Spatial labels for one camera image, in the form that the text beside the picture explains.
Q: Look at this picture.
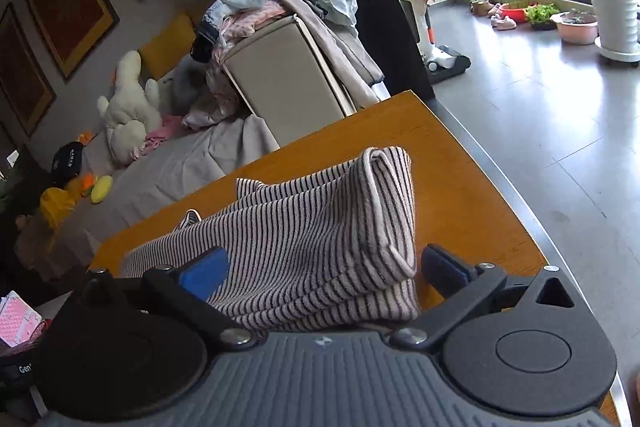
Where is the striped knit sweater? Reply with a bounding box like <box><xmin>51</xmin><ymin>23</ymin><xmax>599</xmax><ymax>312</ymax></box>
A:
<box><xmin>120</xmin><ymin>146</ymin><xmax>420</xmax><ymax>331</ymax></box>

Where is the pile of clothes on armrest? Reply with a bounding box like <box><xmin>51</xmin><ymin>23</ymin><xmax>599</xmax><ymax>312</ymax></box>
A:
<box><xmin>183</xmin><ymin>0</ymin><xmax>384</xmax><ymax>144</ymax></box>

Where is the pink patterned box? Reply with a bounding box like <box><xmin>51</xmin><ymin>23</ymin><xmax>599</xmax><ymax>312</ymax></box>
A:
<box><xmin>0</xmin><ymin>291</ymin><xmax>42</xmax><ymax>348</ymax></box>

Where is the black cap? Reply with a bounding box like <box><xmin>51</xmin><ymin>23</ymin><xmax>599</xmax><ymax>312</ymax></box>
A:
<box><xmin>51</xmin><ymin>141</ymin><xmax>84</xmax><ymax>188</ymax></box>

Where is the white plush toy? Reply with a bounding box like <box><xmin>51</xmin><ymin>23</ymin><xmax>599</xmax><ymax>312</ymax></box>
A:
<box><xmin>96</xmin><ymin>50</ymin><xmax>163</xmax><ymax>166</ymax></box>

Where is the grey neck pillow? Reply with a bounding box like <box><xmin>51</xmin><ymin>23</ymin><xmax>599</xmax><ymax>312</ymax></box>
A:
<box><xmin>167</xmin><ymin>55</ymin><xmax>207</xmax><ymax>115</ymax></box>

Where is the yellow cushion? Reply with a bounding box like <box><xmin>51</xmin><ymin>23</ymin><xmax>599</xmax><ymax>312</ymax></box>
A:
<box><xmin>139</xmin><ymin>12</ymin><xmax>195</xmax><ymax>79</ymax></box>

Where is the beige sofa with grey cover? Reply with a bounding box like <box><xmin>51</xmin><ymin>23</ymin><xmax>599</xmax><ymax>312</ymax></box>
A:
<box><xmin>14</xmin><ymin>8</ymin><xmax>392</xmax><ymax>281</ymax></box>

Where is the red bowl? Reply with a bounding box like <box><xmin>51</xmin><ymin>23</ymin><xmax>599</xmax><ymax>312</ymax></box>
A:
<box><xmin>499</xmin><ymin>2</ymin><xmax>528</xmax><ymax>24</ymax></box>

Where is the green plant tray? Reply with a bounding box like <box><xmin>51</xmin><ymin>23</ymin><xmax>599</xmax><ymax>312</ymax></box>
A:
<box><xmin>524</xmin><ymin>3</ymin><xmax>560</xmax><ymax>30</ymax></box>

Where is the pink basin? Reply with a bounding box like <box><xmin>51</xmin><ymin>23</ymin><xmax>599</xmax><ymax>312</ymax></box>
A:
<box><xmin>551</xmin><ymin>10</ymin><xmax>599</xmax><ymax>46</ymax></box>

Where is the white orange vacuum cleaner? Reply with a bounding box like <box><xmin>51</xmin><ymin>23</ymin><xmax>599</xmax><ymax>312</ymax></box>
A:
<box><xmin>400</xmin><ymin>0</ymin><xmax>471</xmax><ymax>84</ymax></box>

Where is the white ribbed plant pot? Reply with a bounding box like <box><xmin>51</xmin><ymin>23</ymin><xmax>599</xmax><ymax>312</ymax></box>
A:
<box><xmin>591</xmin><ymin>0</ymin><xmax>639</xmax><ymax>67</ymax></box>

